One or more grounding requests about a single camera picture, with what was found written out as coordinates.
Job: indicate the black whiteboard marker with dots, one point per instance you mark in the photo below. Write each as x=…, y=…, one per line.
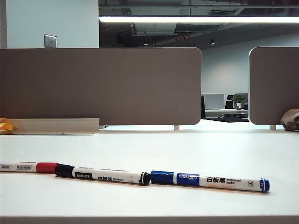
x=105, y=176

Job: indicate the blue whiteboard marker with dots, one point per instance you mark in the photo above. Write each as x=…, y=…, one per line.
x=222, y=180

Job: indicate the red whiteboard marker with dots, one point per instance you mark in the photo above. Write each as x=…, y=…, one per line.
x=44, y=167

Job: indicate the wide brown desk divider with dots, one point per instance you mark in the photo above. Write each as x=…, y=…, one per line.
x=105, y=86

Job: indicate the grey background desk partition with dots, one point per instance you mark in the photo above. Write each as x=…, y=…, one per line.
x=213, y=100

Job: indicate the white background desk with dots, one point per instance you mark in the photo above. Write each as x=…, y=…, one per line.
x=226, y=112

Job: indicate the black office chair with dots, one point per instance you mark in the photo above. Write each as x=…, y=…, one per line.
x=230, y=101

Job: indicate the small potted green plant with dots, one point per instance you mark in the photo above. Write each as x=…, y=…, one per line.
x=239, y=99

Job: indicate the black pendant ceiling lamp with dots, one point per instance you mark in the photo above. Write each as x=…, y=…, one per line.
x=212, y=42

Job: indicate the long ceiling light strip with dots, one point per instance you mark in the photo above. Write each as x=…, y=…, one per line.
x=198, y=19

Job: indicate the narrow brown desk divider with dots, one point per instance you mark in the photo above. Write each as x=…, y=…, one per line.
x=273, y=81

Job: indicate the brown crumpled object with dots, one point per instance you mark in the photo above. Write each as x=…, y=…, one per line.
x=290, y=120

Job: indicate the yellow crumpled cloth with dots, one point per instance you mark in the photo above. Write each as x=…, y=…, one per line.
x=7, y=126

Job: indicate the metal wall plate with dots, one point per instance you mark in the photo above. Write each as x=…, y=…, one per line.
x=51, y=41

